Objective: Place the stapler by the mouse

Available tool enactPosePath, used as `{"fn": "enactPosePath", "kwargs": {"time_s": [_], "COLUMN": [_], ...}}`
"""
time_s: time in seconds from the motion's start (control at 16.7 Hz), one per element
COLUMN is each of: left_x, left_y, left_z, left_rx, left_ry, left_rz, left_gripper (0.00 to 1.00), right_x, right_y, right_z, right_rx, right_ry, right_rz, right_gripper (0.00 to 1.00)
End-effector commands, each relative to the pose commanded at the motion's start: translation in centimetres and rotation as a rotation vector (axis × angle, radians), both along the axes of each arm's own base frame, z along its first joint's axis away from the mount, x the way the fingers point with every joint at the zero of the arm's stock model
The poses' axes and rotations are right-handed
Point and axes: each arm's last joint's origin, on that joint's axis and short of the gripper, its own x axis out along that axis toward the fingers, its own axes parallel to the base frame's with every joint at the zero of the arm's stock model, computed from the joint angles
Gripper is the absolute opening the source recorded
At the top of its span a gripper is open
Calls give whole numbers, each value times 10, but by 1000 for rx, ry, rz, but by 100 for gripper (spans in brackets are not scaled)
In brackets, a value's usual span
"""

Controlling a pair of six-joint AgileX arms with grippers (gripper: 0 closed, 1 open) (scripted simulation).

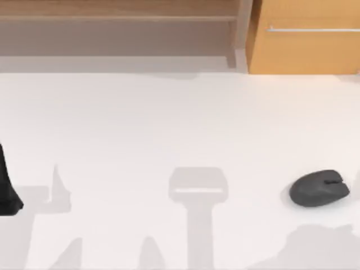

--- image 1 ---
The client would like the long metal handle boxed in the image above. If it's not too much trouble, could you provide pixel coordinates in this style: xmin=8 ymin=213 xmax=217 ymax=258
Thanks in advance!
xmin=265 ymin=25 xmax=360 ymax=33

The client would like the open wooden shelf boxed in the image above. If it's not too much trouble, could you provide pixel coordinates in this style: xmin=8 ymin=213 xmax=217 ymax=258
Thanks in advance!
xmin=0 ymin=0 xmax=254 ymax=73

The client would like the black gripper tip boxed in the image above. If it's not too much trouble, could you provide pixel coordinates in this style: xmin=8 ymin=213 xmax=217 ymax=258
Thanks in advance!
xmin=0 ymin=143 xmax=24 ymax=217

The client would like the wooden cupboard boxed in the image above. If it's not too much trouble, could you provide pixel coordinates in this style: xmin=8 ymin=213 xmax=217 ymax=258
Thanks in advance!
xmin=245 ymin=0 xmax=360 ymax=75

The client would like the black computer mouse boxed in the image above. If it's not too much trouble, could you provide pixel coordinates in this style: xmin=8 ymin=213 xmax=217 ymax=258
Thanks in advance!
xmin=289 ymin=169 xmax=351 ymax=208

